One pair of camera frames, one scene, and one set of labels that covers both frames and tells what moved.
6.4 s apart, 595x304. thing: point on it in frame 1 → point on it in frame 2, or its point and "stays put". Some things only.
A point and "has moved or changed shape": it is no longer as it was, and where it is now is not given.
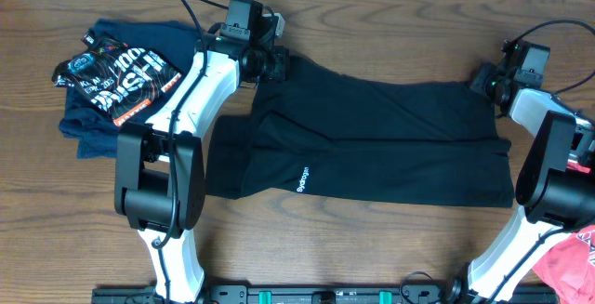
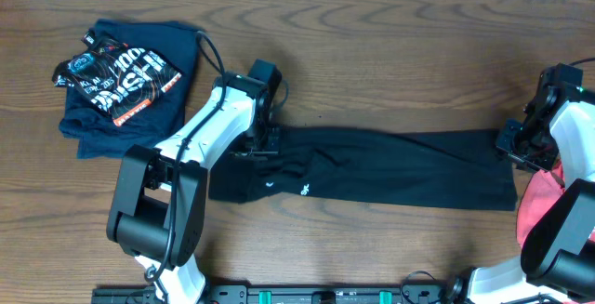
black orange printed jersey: (117, 78) stays put
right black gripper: (482, 73) → (504, 144)
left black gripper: (281, 70) → (272, 148)
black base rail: (337, 295) stays put
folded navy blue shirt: (90, 129) stays put
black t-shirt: (326, 132) has moved or changed shape
